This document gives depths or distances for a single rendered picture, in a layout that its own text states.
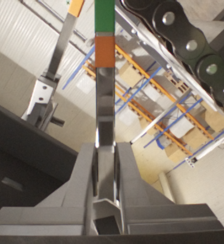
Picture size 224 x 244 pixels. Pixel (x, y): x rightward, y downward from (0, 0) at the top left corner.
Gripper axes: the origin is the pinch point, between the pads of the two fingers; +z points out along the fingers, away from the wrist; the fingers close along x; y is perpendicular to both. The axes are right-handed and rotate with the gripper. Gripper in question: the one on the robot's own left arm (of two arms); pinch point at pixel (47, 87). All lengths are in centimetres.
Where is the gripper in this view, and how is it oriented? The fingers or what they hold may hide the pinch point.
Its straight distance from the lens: 29.6
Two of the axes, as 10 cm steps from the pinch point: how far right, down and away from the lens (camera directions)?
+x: -1.0, 6.9, -7.1
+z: 4.9, -5.9, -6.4
